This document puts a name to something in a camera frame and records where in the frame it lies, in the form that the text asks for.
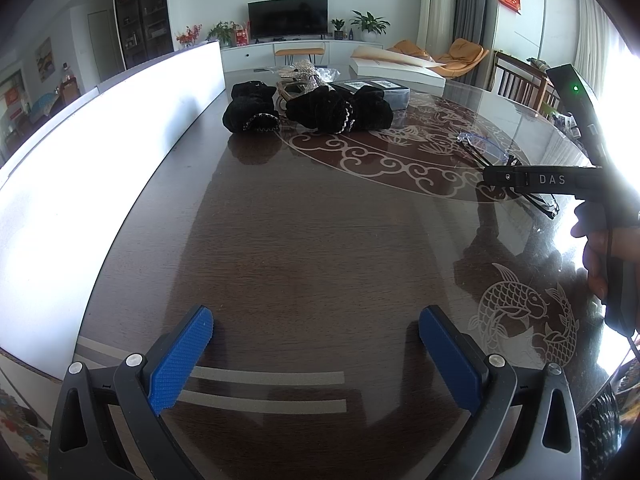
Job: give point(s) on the small potted plant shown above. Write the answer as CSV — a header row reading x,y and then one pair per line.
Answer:
x,y
338,28

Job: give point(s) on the silver foil package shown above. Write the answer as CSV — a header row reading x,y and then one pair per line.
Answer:
x,y
302,77

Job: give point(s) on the orange lounge chair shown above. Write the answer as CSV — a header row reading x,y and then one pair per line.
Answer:
x,y
462,56

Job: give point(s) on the green potted plant right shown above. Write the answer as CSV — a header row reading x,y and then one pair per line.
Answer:
x,y
371,27

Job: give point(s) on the dark grey rectangular box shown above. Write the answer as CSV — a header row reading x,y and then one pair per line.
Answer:
x,y
397,95

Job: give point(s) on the white flat carton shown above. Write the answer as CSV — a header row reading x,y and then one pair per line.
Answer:
x,y
378,63

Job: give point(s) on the white tv cabinet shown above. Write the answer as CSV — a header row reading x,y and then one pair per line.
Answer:
x,y
261,55

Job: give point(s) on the green potted plant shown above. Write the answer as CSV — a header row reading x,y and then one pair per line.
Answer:
x,y
371,27
224,33

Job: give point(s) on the grey curtain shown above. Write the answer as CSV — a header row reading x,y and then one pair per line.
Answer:
x,y
476,21

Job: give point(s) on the black television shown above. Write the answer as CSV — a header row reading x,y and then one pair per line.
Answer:
x,y
287,18

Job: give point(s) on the black velvet pouch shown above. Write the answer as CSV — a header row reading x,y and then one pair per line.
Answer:
x,y
251,110
334,110

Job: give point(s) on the green potted plant left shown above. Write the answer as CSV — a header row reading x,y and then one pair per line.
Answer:
x,y
224,33

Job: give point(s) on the wooden stool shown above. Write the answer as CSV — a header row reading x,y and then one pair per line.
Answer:
x,y
290,55

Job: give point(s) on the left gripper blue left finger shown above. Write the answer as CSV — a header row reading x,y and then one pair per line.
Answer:
x,y
84,440

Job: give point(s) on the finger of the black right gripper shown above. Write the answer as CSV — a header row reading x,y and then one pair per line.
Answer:
x,y
503,177

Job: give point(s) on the person's right hand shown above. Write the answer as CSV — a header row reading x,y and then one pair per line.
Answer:
x,y
592,254

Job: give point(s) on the wooden dining chair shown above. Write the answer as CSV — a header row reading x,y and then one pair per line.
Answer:
x,y
522,83

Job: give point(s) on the dark display cabinet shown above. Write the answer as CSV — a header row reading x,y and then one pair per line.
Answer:
x,y
143,30

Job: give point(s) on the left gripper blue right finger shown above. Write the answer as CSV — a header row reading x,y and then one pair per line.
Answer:
x,y
544,443

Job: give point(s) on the white storage box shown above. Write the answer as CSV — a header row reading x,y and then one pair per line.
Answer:
x,y
68,189

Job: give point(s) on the red flower vase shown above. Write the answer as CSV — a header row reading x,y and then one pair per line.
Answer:
x,y
189,38

